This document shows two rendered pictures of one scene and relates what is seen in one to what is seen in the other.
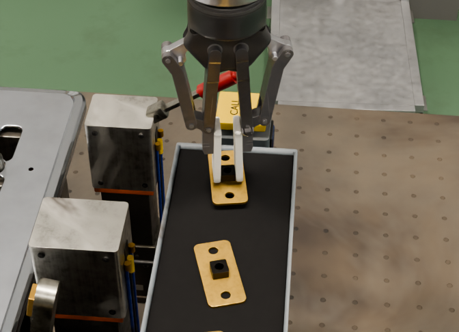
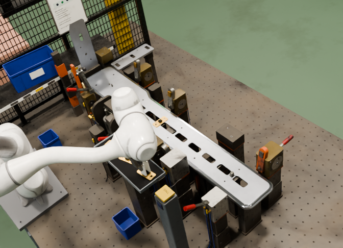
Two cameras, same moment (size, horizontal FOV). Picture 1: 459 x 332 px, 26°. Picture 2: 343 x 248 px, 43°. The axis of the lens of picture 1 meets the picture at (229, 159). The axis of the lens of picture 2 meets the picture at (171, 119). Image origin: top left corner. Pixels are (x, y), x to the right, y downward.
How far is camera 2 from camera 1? 2.05 m
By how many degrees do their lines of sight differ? 89
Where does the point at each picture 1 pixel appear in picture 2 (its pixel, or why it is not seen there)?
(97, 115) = (217, 190)
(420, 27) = not seen: outside the picture
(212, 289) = not seen: hidden behind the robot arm
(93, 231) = (168, 158)
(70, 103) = (244, 202)
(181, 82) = not seen: hidden behind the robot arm
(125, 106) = (215, 198)
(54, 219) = (178, 154)
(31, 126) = (242, 189)
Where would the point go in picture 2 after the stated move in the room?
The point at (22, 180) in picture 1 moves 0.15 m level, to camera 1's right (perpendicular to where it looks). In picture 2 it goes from (221, 177) to (199, 198)
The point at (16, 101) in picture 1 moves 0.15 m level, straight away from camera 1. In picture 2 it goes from (256, 191) to (290, 203)
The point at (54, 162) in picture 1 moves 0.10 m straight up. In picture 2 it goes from (222, 187) to (220, 172)
